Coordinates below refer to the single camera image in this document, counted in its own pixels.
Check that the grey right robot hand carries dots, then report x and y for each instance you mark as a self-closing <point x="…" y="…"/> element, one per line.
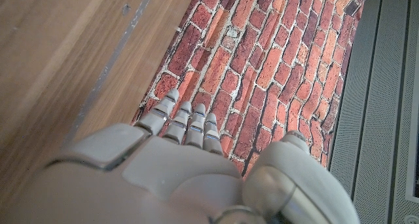
<point x="147" y="184"/>

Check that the grey tape outline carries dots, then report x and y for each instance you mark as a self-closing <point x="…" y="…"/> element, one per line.
<point x="108" y="67"/>

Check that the red brick printed backdrop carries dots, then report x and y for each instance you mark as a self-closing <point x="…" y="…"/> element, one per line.
<point x="262" y="53"/>

